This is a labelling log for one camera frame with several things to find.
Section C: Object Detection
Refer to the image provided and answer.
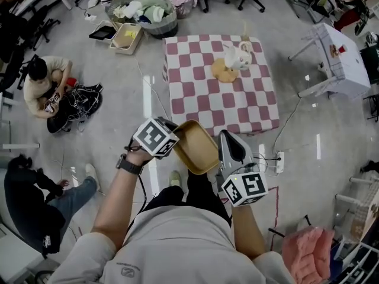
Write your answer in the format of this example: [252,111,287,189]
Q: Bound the white rack with beige cloth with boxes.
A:
[336,170,379,250]

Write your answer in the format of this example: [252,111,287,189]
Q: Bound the grey mesh basket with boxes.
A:
[105,0,136,23]

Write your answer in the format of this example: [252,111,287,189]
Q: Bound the pink cloth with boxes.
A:
[281,226,335,284]

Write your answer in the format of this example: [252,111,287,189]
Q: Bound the black wristwatch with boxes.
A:
[115,153,144,176]

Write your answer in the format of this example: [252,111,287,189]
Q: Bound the person's white t-shirt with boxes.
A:
[47,205,297,284]

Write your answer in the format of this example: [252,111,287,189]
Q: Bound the person's left forearm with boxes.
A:
[90,151,155,251]

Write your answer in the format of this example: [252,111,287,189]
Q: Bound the table with pink checked cloth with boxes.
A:
[162,34,281,135]

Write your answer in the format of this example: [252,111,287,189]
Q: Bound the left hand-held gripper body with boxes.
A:
[132,116,181,159]

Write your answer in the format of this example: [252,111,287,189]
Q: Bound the black tray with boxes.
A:
[88,25,118,43]

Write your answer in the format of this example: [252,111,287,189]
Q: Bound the small white grid-cloth table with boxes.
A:
[288,22,372,100]

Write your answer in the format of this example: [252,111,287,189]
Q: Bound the tan rectangular plastic tray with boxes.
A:
[172,120,220,176]

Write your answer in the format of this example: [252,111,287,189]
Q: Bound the long white power cable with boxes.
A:
[272,97,303,154]
[134,56,170,112]

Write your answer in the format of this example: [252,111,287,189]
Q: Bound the black backpack with cables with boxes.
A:
[46,83,104,134]

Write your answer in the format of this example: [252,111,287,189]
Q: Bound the white low table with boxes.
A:
[0,92,41,159]

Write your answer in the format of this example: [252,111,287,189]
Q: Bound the beige plastic bin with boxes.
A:
[109,22,144,56]

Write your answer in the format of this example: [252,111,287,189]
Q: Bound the person's left olive shoe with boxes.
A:
[168,170,182,186]

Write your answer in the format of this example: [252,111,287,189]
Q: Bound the person's black trousers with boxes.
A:
[142,167,232,227]

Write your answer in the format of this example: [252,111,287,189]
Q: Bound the round grey laundry basket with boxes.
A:
[133,0,179,40]

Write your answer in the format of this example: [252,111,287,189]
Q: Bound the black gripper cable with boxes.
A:
[127,175,148,233]

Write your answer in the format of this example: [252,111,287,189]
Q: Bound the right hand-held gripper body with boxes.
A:
[217,129,269,208]

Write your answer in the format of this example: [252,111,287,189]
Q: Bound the person's right forearm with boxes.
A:
[230,205,267,260]

